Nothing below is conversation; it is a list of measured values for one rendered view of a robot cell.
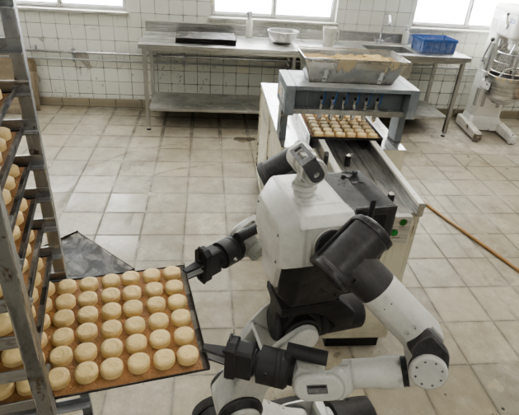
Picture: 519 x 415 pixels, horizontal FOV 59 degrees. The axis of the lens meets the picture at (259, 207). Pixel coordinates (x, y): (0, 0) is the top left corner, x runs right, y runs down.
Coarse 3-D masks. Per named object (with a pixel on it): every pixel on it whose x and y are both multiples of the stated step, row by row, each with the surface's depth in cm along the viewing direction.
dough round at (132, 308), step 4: (132, 300) 122; (136, 300) 122; (124, 304) 120; (128, 304) 120; (132, 304) 120; (136, 304) 120; (140, 304) 120; (124, 308) 119; (128, 308) 119; (132, 308) 119; (136, 308) 119; (140, 308) 119; (124, 312) 118; (128, 312) 118; (132, 312) 118; (136, 312) 118; (140, 312) 119; (128, 316) 119; (132, 316) 118
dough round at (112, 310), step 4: (108, 304) 120; (112, 304) 120; (116, 304) 120; (104, 308) 118; (108, 308) 118; (112, 308) 118; (116, 308) 119; (120, 308) 119; (104, 312) 117; (108, 312) 117; (112, 312) 117; (116, 312) 117; (120, 312) 119; (104, 316) 117; (108, 316) 116; (112, 316) 117; (116, 316) 117
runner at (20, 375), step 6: (48, 366) 94; (0, 372) 88; (6, 372) 89; (12, 372) 89; (18, 372) 89; (24, 372) 90; (48, 372) 92; (0, 378) 89; (6, 378) 89; (12, 378) 90; (18, 378) 90; (24, 378) 91; (0, 384) 90
